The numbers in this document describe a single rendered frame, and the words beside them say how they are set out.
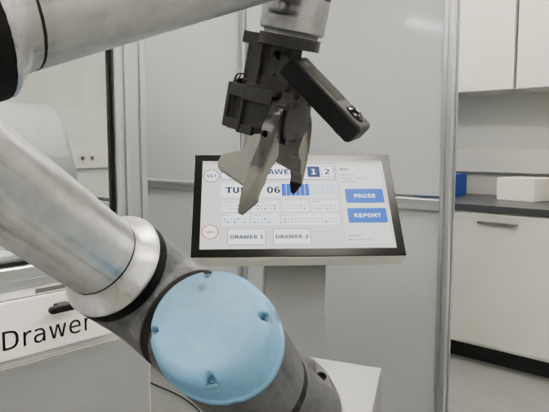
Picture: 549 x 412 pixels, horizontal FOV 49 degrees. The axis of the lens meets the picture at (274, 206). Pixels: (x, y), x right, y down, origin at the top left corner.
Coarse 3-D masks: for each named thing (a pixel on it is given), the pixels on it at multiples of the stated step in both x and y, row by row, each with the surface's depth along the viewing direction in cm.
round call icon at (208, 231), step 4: (204, 224) 146; (208, 224) 146; (212, 224) 146; (216, 224) 146; (204, 228) 145; (208, 228) 145; (212, 228) 145; (216, 228) 145; (204, 232) 145; (208, 232) 145; (212, 232) 145; (216, 232) 145; (204, 236) 144; (208, 236) 144; (212, 236) 144; (216, 236) 144
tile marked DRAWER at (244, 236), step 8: (232, 232) 145; (240, 232) 145; (248, 232) 145; (256, 232) 145; (264, 232) 145; (232, 240) 144; (240, 240) 144; (248, 240) 144; (256, 240) 144; (264, 240) 144
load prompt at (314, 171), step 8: (272, 168) 157; (280, 168) 157; (312, 168) 157; (320, 168) 157; (328, 168) 157; (224, 176) 154; (272, 176) 155; (280, 176) 155; (288, 176) 155; (304, 176) 156; (312, 176) 156; (320, 176) 156; (328, 176) 156
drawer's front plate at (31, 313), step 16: (0, 304) 111; (16, 304) 114; (32, 304) 116; (48, 304) 118; (0, 320) 111; (16, 320) 114; (32, 320) 116; (48, 320) 119; (64, 320) 121; (80, 320) 124; (0, 336) 112; (32, 336) 116; (48, 336) 119; (64, 336) 121; (80, 336) 124; (96, 336) 127; (0, 352) 112; (16, 352) 114; (32, 352) 116
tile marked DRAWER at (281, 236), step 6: (276, 228) 146; (282, 228) 146; (288, 228) 146; (294, 228) 146; (300, 228) 146; (306, 228) 147; (276, 234) 145; (282, 234) 145; (288, 234) 145; (294, 234) 145; (300, 234) 146; (306, 234) 146; (276, 240) 144; (282, 240) 144; (288, 240) 144; (294, 240) 144; (300, 240) 144; (306, 240) 145
